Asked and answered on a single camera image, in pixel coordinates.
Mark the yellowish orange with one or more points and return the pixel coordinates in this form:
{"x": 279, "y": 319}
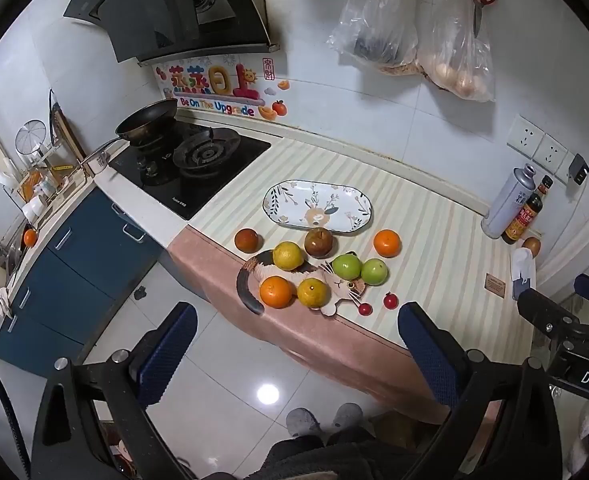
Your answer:
{"x": 313, "y": 293}

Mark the black frying pan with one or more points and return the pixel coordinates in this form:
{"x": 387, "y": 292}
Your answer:
{"x": 144, "y": 120}

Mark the brown egg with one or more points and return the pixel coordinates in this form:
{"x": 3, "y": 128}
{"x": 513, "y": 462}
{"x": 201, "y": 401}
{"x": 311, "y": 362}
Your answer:
{"x": 531, "y": 246}

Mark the plastic bag with onions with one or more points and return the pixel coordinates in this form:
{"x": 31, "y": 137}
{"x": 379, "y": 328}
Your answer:
{"x": 454, "y": 60}

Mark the brown bruised apple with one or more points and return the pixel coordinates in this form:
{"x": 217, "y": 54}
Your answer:
{"x": 318, "y": 242}

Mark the silver gas canister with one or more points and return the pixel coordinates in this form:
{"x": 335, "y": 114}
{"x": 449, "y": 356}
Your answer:
{"x": 507, "y": 205}

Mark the colourful wall sticker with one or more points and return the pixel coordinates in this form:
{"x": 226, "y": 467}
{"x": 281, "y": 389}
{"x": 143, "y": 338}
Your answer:
{"x": 214, "y": 82}

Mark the white wall outlet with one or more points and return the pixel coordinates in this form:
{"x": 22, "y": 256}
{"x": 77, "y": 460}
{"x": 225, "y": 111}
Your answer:
{"x": 550, "y": 152}
{"x": 526, "y": 135}

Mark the floral oval plate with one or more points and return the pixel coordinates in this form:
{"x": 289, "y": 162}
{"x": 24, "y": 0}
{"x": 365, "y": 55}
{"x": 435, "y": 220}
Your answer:
{"x": 294, "y": 200}

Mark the small dark floor object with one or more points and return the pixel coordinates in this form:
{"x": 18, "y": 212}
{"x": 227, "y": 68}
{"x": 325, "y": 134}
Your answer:
{"x": 141, "y": 293}

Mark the yellow-green citrus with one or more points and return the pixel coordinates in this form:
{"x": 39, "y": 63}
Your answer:
{"x": 288, "y": 256}

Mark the black charger plug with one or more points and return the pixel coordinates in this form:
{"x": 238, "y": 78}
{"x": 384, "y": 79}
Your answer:
{"x": 578, "y": 170}

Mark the small orange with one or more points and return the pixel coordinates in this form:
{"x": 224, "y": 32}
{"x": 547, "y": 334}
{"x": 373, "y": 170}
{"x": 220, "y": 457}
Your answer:
{"x": 29, "y": 237}

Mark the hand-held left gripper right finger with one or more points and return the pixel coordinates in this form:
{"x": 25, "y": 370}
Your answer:
{"x": 427, "y": 355}

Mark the green apple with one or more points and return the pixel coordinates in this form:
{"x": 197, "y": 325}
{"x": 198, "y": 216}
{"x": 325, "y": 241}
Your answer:
{"x": 374, "y": 271}
{"x": 347, "y": 266}

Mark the black gas stove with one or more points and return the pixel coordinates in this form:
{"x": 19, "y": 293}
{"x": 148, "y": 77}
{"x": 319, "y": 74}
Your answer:
{"x": 214, "y": 160}

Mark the grey slipper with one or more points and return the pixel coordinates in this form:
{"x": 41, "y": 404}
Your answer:
{"x": 302, "y": 422}
{"x": 348, "y": 415}

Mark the plastic bag with dark contents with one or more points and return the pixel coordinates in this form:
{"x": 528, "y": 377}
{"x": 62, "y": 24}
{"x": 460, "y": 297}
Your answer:
{"x": 379, "y": 25}

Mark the white crumpled packet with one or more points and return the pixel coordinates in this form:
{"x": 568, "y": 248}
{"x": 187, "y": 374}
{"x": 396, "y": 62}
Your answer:
{"x": 522, "y": 267}

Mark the small red cherry left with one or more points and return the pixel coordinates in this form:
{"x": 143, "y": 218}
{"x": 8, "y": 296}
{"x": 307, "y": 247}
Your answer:
{"x": 364, "y": 309}

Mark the wooden cutting board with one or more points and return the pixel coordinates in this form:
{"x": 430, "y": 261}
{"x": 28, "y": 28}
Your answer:
{"x": 64, "y": 130}

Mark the small brown card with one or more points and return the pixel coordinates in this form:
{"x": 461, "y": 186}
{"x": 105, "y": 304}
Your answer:
{"x": 495, "y": 283}

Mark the blue cabinet drawers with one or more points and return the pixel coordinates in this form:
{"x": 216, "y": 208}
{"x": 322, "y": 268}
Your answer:
{"x": 74, "y": 270}

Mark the dark sauce bottle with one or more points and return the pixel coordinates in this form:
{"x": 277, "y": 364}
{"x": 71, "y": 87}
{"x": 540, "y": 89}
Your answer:
{"x": 524, "y": 217}

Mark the person's dark trouser legs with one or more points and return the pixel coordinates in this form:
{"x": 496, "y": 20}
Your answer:
{"x": 319, "y": 457}

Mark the cat-shaped mat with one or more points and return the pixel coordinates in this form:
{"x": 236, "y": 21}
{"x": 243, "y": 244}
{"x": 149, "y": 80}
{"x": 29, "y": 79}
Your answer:
{"x": 347, "y": 291}

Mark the round metal strainer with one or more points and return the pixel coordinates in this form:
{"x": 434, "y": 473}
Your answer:
{"x": 30, "y": 136}

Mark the black range hood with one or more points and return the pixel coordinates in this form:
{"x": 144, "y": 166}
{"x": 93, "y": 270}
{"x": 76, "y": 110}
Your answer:
{"x": 174, "y": 10}

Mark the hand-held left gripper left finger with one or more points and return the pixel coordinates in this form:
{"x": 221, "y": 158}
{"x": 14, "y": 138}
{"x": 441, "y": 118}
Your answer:
{"x": 167, "y": 355}

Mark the bright orange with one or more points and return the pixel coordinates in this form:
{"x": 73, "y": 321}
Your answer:
{"x": 276, "y": 292}
{"x": 387, "y": 243}

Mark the red cherry tomato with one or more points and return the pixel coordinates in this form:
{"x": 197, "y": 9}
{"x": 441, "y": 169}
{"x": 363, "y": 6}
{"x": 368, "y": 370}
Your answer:
{"x": 390, "y": 301}

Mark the striped pink table mat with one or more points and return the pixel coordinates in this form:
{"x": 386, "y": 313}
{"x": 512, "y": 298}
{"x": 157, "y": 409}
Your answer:
{"x": 424, "y": 200}

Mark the dark reddish orange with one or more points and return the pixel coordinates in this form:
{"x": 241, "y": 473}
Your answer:
{"x": 247, "y": 240}

